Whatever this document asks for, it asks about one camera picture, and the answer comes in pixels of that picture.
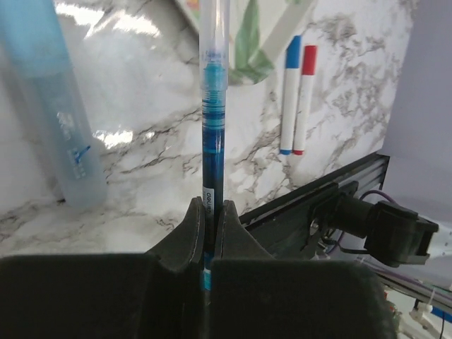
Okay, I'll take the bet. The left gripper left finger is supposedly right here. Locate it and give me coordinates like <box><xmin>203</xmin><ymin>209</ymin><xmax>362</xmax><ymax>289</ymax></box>
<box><xmin>1</xmin><ymin>198</ymin><xmax>205</xmax><ymax>338</ymax></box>

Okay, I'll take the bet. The light blue highlighter body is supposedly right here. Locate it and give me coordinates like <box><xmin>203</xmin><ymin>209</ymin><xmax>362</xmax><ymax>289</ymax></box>
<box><xmin>1</xmin><ymin>1</ymin><xmax>107</xmax><ymax>209</ymax></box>

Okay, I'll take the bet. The transparent blue pen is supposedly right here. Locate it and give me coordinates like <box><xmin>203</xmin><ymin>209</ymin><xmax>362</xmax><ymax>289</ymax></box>
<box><xmin>201</xmin><ymin>61</ymin><xmax>227</xmax><ymax>291</ymax></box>

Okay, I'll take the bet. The clear pen cap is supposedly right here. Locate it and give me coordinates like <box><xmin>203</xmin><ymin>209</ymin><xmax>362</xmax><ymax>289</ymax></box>
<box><xmin>199</xmin><ymin>1</ymin><xmax>230</xmax><ymax>91</ymax></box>

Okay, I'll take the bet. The blue pen cap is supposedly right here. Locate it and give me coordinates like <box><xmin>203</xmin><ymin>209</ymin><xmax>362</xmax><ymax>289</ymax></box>
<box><xmin>285</xmin><ymin>35</ymin><xmax>302</xmax><ymax>69</ymax></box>

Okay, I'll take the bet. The white blue acrylic marker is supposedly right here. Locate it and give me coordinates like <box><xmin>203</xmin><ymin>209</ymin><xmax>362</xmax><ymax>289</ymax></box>
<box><xmin>278</xmin><ymin>35</ymin><xmax>303</xmax><ymax>156</ymax></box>

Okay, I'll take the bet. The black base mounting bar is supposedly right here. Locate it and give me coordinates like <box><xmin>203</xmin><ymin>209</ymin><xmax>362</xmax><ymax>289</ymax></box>
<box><xmin>239</xmin><ymin>153</ymin><xmax>389</xmax><ymax>259</ymax></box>

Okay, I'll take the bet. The white red acrylic marker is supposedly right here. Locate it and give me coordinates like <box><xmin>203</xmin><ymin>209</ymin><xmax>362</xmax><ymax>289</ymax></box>
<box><xmin>292</xmin><ymin>44</ymin><xmax>319</xmax><ymax>157</ymax></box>

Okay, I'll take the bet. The floral serving tray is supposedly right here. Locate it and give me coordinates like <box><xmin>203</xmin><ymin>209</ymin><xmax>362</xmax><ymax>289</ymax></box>
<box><xmin>178</xmin><ymin>0</ymin><xmax>312</xmax><ymax>87</ymax></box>

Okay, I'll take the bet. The red pen cap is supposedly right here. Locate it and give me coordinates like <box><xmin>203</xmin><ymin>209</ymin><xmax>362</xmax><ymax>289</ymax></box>
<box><xmin>301</xmin><ymin>45</ymin><xmax>318</xmax><ymax>76</ymax></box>

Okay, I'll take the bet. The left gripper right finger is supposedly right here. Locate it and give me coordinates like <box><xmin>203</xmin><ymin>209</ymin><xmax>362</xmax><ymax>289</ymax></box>
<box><xmin>207</xmin><ymin>201</ymin><xmax>397</xmax><ymax>338</ymax></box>

